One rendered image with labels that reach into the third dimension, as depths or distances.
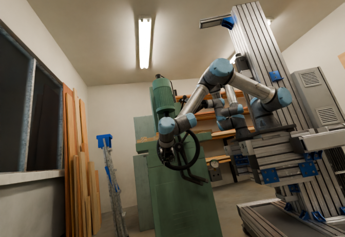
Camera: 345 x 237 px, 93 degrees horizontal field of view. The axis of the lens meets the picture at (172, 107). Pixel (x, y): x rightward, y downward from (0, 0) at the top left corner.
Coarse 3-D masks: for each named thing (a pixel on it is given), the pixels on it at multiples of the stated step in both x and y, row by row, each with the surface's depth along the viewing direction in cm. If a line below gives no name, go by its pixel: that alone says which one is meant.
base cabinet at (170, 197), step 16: (160, 176) 117; (176, 176) 118; (208, 176) 121; (160, 192) 113; (176, 192) 114; (192, 192) 116; (208, 192) 117; (160, 208) 110; (176, 208) 111; (192, 208) 112; (208, 208) 114; (160, 224) 108; (176, 224) 108; (192, 224) 109; (208, 224) 111
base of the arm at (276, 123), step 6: (264, 114) 107; (270, 114) 107; (258, 120) 110; (264, 120) 106; (270, 120) 105; (276, 120) 107; (258, 126) 109; (264, 126) 105; (270, 126) 103; (276, 126) 103
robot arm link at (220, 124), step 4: (220, 84) 155; (216, 88) 157; (220, 88) 160; (212, 92) 159; (216, 92) 158; (212, 96) 163; (216, 96) 160; (220, 96) 161; (228, 120) 161; (220, 124) 163; (224, 124) 161; (228, 124) 160; (220, 128) 163; (224, 128) 162; (228, 128) 161; (232, 128) 161
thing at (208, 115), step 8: (176, 96) 360; (208, 96) 391; (224, 96) 412; (240, 96) 436; (200, 112) 356; (208, 112) 359; (248, 112) 403; (200, 120) 390; (248, 128) 371; (216, 136) 348; (224, 136) 350; (232, 136) 362; (224, 144) 396; (208, 160) 329; (224, 160) 334; (232, 168) 376
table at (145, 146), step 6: (204, 132) 131; (210, 132) 132; (186, 138) 118; (192, 138) 128; (198, 138) 129; (204, 138) 130; (210, 138) 130; (138, 144) 122; (144, 144) 123; (150, 144) 123; (156, 144) 124; (138, 150) 121; (144, 150) 124
